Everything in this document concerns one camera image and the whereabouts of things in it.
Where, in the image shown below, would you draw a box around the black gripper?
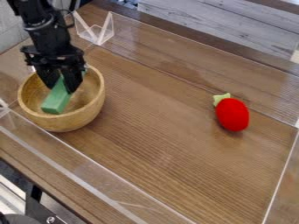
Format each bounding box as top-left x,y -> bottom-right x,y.
21,23 -> 85,94

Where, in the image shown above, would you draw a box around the clear acrylic tray wall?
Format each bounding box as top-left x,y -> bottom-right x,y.
0,99 -> 195,224

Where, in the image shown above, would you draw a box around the black metal table frame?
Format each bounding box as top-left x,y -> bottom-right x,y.
24,185 -> 68,224

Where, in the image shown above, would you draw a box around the clear acrylic corner bracket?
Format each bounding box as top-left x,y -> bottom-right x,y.
72,11 -> 115,46

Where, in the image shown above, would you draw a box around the brown wooden bowl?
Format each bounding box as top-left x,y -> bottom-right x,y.
17,65 -> 105,132

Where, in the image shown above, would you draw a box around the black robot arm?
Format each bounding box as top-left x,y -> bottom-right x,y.
7,0 -> 85,94

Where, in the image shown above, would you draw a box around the red plush strawberry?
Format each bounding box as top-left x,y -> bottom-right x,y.
212,93 -> 250,132

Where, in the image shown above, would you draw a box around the green rectangular block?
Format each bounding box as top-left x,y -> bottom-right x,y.
41,76 -> 72,115

